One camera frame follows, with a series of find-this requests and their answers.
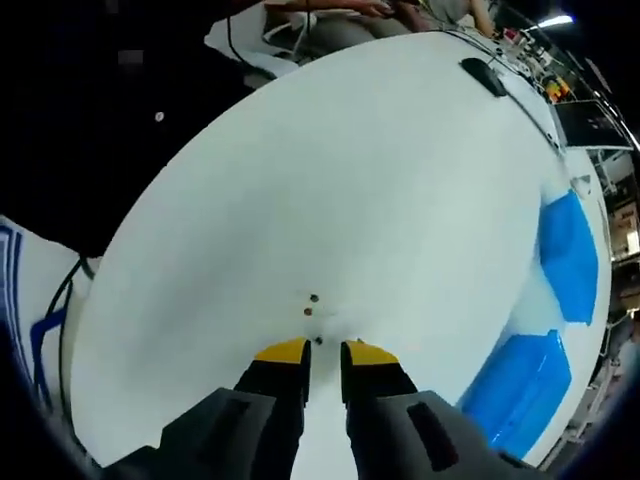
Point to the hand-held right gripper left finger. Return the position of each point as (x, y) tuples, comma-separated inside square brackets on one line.
[(215, 435)]

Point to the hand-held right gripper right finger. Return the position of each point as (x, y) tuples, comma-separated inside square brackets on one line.
[(440, 440)]

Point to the blue plastic bin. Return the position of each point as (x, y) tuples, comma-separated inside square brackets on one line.
[(520, 390), (570, 260)]

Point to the grey crumpled object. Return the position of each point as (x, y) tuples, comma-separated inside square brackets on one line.
[(581, 185)]

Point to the person's dark clothing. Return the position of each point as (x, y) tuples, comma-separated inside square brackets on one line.
[(100, 125)]

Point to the white laptop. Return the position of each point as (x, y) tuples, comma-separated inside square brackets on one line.
[(590, 122)]

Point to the black computer mouse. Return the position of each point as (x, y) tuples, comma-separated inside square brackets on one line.
[(484, 76)]

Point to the colourful toy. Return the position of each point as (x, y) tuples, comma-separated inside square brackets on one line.
[(557, 87)]

